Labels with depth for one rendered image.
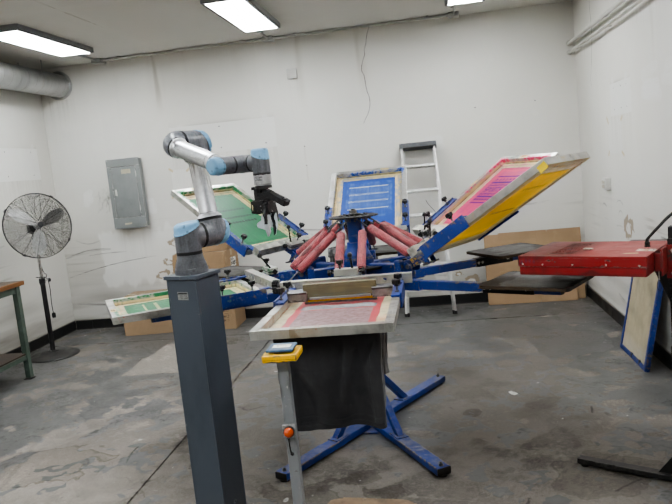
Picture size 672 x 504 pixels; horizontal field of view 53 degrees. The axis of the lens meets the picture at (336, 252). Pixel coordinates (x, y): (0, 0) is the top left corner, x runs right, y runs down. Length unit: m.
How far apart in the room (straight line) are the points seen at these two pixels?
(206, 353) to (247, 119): 4.77
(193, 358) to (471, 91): 4.95
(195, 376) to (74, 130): 5.51
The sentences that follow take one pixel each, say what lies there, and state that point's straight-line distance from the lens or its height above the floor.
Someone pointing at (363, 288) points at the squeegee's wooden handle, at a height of 1.02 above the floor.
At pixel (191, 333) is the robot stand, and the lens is 3.12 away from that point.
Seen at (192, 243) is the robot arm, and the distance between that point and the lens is 3.07.
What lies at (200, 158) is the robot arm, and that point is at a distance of 2.92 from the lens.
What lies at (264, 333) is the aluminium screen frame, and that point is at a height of 0.98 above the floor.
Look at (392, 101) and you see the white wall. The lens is 7.34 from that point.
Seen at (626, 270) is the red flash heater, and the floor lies 1.04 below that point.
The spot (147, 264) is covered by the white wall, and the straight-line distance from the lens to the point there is 8.07.
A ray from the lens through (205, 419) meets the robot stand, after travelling 3.22.
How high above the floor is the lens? 1.62
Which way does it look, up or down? 7 degrees down
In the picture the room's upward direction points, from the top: 6 degrees counter-clockwise
